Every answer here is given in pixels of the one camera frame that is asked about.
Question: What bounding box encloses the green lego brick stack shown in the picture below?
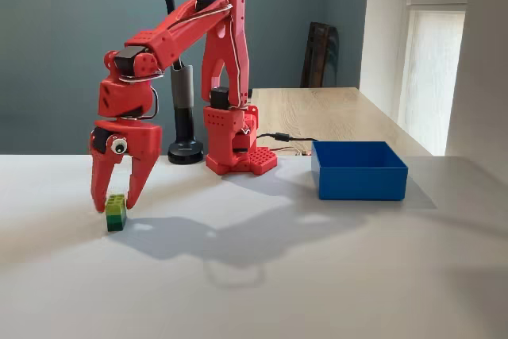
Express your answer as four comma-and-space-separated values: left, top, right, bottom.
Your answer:
105, 194, 129, 233

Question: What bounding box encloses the white window blind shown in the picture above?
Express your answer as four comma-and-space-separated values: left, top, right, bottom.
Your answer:
396, 0, 471, 156

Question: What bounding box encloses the black gooseneck stand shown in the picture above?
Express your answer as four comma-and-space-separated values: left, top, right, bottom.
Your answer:
157, 0, 206, 165

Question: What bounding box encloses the blue plastic bin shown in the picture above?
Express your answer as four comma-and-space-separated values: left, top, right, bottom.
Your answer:
310, 141, 409, 201

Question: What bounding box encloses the grey servo cable loop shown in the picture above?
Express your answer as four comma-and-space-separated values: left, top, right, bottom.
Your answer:
117, 71, 165, 120

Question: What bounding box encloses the dark wooden frame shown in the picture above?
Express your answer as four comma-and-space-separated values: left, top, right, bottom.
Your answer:
300, 21, 341, 89

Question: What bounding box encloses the light wooden table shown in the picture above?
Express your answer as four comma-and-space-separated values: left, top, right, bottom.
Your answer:
249, 87, 433, 157

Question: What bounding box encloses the black power cable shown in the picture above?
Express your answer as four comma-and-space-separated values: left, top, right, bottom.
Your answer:
256, 132, 318, 144

